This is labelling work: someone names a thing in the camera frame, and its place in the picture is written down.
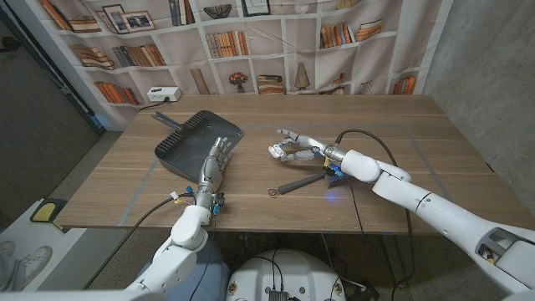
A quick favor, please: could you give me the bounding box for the grey table leg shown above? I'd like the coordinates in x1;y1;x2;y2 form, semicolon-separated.
382;233;406;288

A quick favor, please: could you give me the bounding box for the person's leg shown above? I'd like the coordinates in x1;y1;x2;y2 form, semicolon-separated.
0;253;26;293

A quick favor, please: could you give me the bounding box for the white power strip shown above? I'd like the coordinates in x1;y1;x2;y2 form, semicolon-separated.
146;86;182;103

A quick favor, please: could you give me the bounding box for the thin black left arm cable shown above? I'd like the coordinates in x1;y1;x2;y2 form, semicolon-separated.
186;212;218;301

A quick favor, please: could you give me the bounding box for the black power strip cable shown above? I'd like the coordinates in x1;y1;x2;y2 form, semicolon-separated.
137;96;171;113

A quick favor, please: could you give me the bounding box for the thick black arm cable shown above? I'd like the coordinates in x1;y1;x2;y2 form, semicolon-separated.
82;192;196;291
334;128;417;301

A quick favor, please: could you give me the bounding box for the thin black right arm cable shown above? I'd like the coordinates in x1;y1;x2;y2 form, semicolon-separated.
347;182;365;234

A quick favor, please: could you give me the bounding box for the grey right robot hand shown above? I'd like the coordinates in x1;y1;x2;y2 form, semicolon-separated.
268;128;348;163

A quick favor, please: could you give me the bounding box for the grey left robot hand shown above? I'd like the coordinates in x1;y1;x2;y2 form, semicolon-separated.
192;135;232;209

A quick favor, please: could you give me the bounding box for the black power adapter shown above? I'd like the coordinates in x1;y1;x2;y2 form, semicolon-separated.
346;279;381;301

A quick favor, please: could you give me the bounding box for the dark grey dustpan tray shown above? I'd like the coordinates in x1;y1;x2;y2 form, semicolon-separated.
150;109;244;183

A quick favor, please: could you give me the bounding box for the grey hand brush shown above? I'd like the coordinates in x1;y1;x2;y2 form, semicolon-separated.
267;171;348;197

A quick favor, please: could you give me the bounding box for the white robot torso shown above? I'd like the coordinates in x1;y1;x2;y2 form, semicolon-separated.
225;249;347;301

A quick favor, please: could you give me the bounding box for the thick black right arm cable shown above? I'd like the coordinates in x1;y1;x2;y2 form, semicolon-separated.
334;128;417;301

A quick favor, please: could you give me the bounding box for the printed bookshelf backdrop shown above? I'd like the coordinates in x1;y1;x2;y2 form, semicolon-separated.
8;0;455;130

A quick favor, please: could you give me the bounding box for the yellow foot pedal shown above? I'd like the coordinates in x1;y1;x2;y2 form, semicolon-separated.
29;197;70;234

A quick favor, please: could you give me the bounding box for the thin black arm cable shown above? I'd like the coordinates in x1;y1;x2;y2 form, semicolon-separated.
186;212;218;301
347;182;365;234

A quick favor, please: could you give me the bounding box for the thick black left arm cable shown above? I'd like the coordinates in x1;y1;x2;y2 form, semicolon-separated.
82;192;196;291

